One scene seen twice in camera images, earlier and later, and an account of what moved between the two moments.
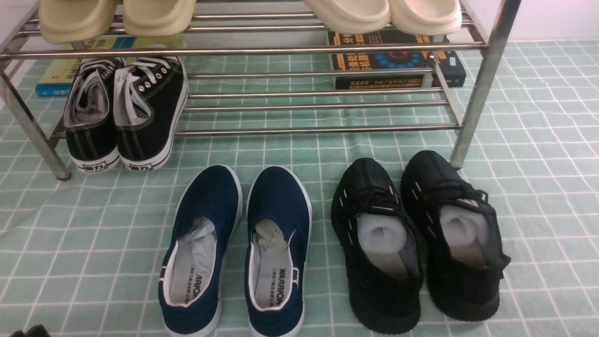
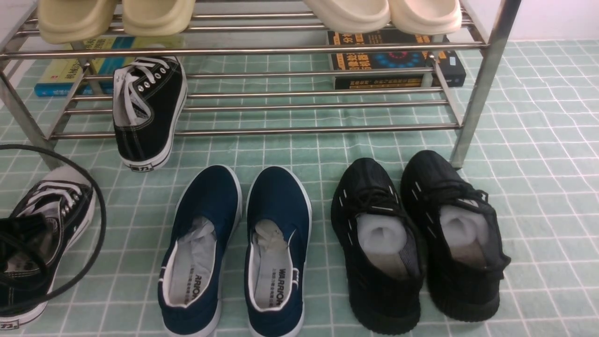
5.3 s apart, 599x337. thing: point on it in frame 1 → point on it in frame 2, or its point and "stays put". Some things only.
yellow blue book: (55, 78) stays put
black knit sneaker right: (465, 259) stays put
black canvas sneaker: (149, 97) stays put
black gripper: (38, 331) → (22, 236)
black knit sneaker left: (375, 230) stays put
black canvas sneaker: (90, 125) → (67, 195)
